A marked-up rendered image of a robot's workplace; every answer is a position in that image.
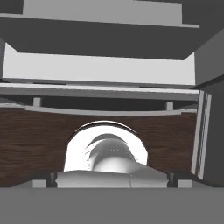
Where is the dark grey appliance door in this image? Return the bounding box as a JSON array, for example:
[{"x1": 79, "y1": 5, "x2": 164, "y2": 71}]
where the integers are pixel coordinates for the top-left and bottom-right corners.
[{"x1": 193, "y1": 28, "x2": 224, "y2": 187}]

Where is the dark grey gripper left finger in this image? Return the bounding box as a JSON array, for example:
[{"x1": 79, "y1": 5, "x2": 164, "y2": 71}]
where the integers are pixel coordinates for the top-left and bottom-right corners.
[{"x1": 11, "y1": 171, "x2": 58, "y2": 189}]

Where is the grey bar handle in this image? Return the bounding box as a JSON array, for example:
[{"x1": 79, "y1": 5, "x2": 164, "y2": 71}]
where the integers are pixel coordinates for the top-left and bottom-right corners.
[{"x1": 24, "y1": 97, "x2": 182, "y2": 117}]

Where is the white rounded object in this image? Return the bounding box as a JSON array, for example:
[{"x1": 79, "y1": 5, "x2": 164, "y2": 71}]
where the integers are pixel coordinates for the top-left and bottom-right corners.
[{"x1": 55, "y1": 120, "x2": 170, "y2": 189}]

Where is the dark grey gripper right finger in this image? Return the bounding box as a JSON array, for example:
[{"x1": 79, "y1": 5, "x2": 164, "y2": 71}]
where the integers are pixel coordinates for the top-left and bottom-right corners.
[{"x1": 166, "y1": 171, "x2": 214, "y2": 189}]

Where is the long grey handle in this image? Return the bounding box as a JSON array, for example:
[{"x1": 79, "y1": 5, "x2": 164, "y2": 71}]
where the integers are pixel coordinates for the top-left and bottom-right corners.
[{"x1": 190, "y1": 89, "x2": 213, "y2": 180}]

